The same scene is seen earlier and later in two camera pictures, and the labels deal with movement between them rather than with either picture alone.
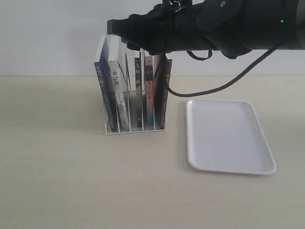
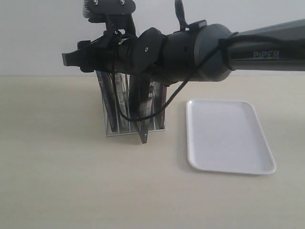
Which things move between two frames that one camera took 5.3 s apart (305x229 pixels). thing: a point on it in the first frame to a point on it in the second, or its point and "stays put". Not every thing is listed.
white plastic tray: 226,136 stays put
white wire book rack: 134,86 stays put
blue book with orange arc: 104,70 stays put
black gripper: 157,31 to 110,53
